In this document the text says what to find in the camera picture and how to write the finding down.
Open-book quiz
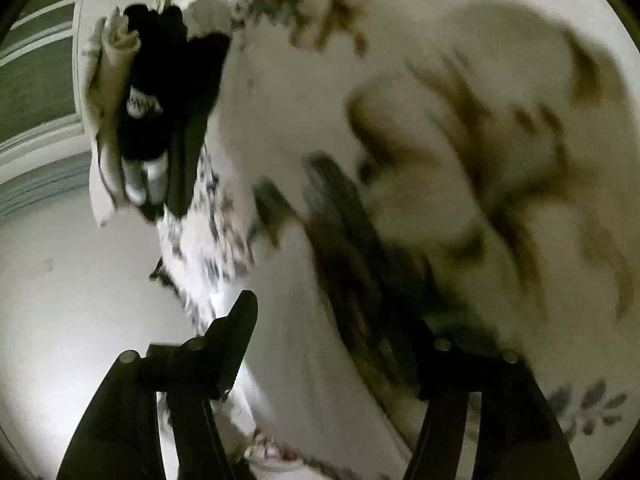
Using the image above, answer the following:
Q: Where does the black folded garment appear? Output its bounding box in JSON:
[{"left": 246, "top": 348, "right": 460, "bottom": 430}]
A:
[{"left": 117, "top": 4, "right": 232, "bottom": 219}]

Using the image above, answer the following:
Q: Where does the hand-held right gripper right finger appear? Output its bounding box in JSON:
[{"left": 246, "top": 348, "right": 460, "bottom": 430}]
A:
[{"left": 400, "top": 317, "right": 581, "bottom": 480}]

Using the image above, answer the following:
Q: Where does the floral bed sheet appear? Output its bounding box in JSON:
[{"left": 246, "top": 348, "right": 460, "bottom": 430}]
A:
[{"left": 155, "top": 0, "right": 640, "bottom": 480}]

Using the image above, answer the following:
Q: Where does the beige folded garment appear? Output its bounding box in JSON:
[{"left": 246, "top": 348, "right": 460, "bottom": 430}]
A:
[{"left": 82, "top": 7, "right": 171, "bottom": 229}]

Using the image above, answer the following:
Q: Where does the window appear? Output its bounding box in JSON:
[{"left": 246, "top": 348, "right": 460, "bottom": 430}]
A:
[{"left": 0, "top": 0, "right": 84, "bottom": 132}]

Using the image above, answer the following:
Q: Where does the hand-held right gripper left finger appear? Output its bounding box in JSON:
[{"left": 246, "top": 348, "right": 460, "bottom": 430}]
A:
[{"left": 56, "top": 290, "right": 259, "bottom": 480}]

